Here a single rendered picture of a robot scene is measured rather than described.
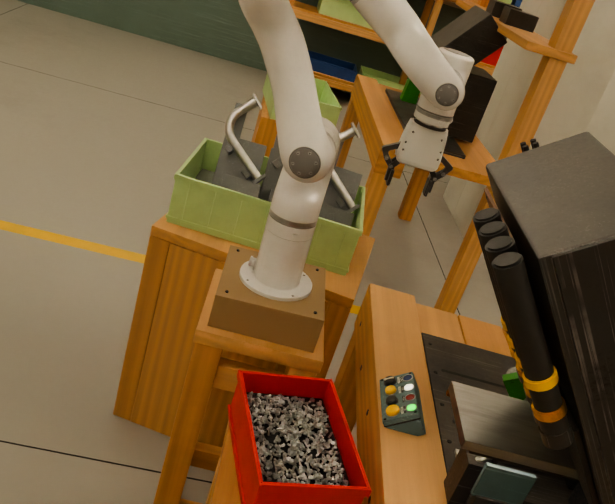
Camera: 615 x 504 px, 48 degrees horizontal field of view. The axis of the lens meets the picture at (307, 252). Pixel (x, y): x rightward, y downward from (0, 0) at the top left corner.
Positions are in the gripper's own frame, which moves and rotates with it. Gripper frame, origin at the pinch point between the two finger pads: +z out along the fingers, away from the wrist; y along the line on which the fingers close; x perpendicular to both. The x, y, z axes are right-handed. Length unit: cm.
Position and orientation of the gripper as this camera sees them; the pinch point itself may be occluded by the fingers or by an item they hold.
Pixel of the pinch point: (407, 185)
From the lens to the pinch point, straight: 164.8
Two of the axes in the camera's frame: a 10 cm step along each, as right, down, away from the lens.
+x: -0.5, 4.4, -9.0
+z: -2.7, 8.6, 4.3
